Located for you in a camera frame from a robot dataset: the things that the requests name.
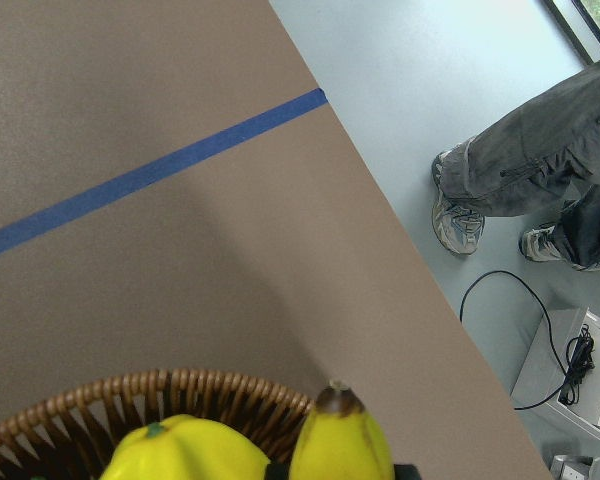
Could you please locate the white box on floor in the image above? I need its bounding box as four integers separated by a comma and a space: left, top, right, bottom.
512, 308, 600, 440

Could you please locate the yellow bell pepper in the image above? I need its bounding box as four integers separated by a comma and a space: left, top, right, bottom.
101, 414, 271, 479

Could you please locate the right grey sneaker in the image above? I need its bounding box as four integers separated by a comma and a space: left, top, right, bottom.
518, 223, 600, 272

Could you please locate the brown wicker basket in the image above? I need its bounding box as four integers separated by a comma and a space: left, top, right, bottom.
0, 368, 313, 479

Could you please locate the grey sneaker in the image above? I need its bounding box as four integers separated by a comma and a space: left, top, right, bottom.
518, 223, 600, 272
431, 137, 485, 256

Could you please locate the person in grey trousers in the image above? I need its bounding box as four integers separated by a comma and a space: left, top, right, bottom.
440, 60, 600, 266

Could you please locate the left grey sneaker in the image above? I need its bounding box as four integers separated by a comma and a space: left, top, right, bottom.
431, 137, 485, 256

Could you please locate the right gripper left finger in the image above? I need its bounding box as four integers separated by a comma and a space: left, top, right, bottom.
264, 463, 290, 480

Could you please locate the black floor cable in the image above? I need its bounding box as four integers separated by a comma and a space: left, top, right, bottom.
459, 269, 596, 412

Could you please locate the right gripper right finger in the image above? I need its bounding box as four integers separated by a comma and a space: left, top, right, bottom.
394, 464, 419, 480

